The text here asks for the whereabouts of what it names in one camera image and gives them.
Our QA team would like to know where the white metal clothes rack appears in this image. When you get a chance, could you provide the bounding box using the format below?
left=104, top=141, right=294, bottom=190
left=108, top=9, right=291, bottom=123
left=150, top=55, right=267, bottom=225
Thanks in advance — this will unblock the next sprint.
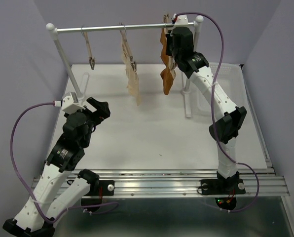
left=46, top=15, right=204, bottom=105

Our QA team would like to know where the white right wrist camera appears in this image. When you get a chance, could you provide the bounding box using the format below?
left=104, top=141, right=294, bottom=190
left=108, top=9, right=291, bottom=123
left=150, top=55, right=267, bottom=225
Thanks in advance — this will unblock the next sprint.
left=172, top=14, right=188, bottom=27

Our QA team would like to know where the purple cable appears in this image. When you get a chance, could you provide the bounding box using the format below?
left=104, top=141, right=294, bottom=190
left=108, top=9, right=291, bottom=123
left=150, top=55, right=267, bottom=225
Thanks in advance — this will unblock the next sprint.
left=176, top=11, right=259, bottom=214
left=10, top=101, right=119, bottom=224

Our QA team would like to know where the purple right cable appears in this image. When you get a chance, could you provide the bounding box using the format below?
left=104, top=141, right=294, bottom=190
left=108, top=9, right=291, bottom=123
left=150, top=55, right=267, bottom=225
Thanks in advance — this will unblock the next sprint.
left=176, top=11, right=259, bottom=214

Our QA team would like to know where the white plastic basket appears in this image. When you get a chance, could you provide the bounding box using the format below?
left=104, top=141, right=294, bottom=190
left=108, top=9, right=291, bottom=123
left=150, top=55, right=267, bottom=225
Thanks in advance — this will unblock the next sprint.
left=192, top=63, right=252, bottom=120

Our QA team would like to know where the cream underwear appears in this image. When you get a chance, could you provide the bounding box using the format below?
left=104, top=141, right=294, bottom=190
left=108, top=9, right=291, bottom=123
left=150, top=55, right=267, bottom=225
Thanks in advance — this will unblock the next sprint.
left=121, top=41, right=141, bottom=106

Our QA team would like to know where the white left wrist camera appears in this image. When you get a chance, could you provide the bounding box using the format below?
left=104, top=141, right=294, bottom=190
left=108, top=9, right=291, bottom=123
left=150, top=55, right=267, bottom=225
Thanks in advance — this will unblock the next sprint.
left=61, top=92, right=84, bottom=115

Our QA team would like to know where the brown underwear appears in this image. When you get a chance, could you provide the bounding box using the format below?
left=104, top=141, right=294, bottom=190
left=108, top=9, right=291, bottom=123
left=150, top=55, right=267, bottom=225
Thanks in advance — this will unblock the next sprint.
left=160, top=29, right=176, bottom=95

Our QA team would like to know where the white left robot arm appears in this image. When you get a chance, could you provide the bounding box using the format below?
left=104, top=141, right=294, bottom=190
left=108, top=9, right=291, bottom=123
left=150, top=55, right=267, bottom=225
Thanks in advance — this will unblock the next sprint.
left=2, top=97, right=110, bottom=237

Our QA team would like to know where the wooden hanger with brown underwear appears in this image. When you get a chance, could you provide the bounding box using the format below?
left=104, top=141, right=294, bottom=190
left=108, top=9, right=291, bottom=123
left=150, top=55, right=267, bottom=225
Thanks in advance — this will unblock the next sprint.
left=161, top=12, right=179, bottom=77

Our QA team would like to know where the aluminium mounting rail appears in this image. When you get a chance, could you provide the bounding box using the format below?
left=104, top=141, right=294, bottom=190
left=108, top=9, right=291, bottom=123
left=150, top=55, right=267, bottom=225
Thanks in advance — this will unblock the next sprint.
left=31, top=169, right=292, bottom=200

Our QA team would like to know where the empty wooden clip hanger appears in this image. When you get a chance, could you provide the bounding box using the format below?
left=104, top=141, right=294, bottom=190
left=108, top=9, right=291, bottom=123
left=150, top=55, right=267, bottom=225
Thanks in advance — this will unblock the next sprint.
left=81, top=31, right=96, bottom=71

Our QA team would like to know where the wooden hanger with cream underwear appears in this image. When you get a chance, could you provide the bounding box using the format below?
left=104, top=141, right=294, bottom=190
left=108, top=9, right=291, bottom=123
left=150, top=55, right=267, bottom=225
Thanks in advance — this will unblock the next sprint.
left=120, top=22, right=137, bottom=73

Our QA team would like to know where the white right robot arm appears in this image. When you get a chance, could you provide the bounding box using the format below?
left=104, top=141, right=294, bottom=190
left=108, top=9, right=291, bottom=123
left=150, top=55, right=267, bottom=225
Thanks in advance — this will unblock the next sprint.
left=166, top=27, right=247, bottom=195

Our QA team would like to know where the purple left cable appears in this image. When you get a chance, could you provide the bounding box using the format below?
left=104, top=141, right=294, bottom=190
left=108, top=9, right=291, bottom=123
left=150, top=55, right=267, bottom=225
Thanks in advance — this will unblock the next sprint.
left=10, top=101, right=119, bottom=224

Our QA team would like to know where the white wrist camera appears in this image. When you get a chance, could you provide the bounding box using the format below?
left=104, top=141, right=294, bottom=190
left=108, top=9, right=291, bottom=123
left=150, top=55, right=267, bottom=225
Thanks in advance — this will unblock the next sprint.
left=172, top=14, right=188, bottom=27
left=61, top=92, right=84, bottom=115

